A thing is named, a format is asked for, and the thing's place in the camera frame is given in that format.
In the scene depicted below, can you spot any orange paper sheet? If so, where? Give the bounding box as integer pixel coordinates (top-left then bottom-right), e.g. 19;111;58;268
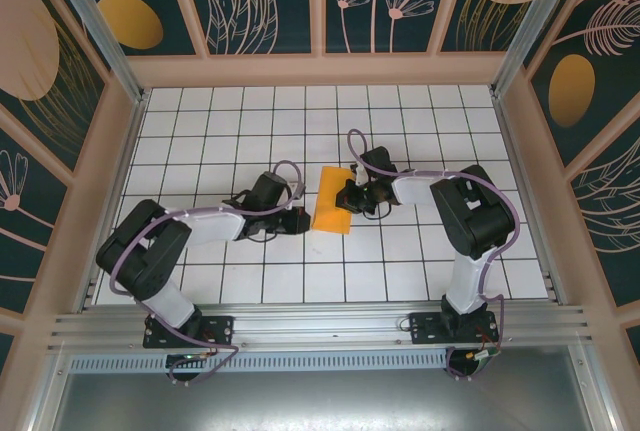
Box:
309;165;359;235

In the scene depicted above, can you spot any grey metal sheet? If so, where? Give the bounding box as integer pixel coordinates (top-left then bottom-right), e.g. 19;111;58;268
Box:
27;370;616;431

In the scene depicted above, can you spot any small green circuit board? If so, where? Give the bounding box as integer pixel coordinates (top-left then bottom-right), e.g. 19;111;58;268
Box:
467;349;500;368

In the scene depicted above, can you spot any aluminium mounting rail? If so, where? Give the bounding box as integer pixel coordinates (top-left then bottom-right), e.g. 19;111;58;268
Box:
47;302;596;352

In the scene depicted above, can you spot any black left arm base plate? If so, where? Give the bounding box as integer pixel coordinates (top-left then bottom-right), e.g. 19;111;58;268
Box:
143;314;236;350

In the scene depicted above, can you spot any slotted grey cable duct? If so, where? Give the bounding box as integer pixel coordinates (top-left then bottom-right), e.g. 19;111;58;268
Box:
67;348;451;373

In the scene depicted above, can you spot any aluminium side rail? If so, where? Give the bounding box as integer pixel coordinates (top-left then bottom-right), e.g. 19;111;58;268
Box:
492;93;567;305
77;90;151;315

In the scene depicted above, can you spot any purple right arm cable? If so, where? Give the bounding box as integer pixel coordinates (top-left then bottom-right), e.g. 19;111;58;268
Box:
347;129;521;382

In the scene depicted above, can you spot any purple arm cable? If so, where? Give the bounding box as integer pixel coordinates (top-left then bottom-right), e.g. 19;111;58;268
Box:
108;159;305;387
347;129;521;382

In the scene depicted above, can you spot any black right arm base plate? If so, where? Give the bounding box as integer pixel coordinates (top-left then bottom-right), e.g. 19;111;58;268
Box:
408;310;500;347

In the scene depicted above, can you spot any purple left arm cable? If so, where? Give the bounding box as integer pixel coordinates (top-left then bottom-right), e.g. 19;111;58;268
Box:
108;159;305;387

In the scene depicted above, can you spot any aluminium frame post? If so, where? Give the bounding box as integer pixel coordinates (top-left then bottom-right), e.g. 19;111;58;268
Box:
489;0;601;100
39;0;151;105

